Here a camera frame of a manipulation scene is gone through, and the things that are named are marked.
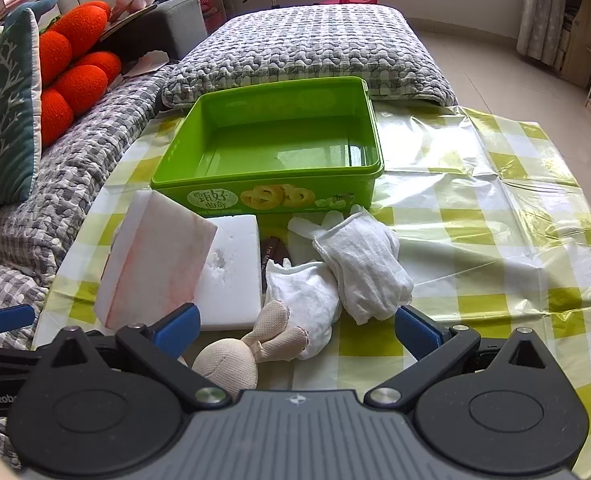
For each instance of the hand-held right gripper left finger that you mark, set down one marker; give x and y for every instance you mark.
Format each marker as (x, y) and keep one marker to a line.
(178, 329)

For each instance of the dented white sponge block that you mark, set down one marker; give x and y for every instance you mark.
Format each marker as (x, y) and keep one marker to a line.
(235, 280)

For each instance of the teal branch-print cushion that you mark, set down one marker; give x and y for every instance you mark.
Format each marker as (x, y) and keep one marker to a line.
(5, 110)

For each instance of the translucent disposable glove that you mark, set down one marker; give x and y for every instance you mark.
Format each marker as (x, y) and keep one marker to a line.
(308, 224)

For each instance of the wooden shelf desk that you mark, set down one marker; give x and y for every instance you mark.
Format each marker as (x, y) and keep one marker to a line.
(583, 35)

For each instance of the yellow-green checked tablecloth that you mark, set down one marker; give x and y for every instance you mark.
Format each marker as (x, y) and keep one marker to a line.
(475, 240)

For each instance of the orange carrot plush pillow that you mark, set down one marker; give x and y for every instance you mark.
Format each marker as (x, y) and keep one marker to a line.
(83, 22)
(83, 87)

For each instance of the beige curtain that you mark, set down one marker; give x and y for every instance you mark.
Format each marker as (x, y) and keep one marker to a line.
(545, 10)

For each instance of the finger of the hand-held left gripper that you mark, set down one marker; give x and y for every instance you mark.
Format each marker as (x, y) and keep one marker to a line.
(6, 318)

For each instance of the grey sofa armrest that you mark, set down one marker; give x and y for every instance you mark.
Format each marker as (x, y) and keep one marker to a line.
(175, 25)

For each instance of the crumpled white paper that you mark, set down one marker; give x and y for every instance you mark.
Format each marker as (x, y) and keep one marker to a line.
(145, 64)

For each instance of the dark brown packet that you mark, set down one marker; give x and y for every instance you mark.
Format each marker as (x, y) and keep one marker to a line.
(270, 256)

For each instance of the large pink-stained white sponge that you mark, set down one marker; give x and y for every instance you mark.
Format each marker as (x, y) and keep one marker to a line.
(155, 260)

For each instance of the green plastic box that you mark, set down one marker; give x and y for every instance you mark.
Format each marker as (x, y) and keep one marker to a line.
(275, 130)

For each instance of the grey knitted cushion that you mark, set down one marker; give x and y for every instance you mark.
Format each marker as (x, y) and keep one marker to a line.
(315, 40)

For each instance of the white cotton glove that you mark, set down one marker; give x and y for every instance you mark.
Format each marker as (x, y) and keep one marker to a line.
(370, 265)
(308, 300)

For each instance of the grey checked sofa cover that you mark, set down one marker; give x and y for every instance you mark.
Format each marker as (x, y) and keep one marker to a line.
(75, 155)

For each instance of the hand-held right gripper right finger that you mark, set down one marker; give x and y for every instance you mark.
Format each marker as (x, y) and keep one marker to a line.
(416, 332)

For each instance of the beige plush toy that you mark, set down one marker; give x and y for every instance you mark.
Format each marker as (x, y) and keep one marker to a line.
(225, 360)

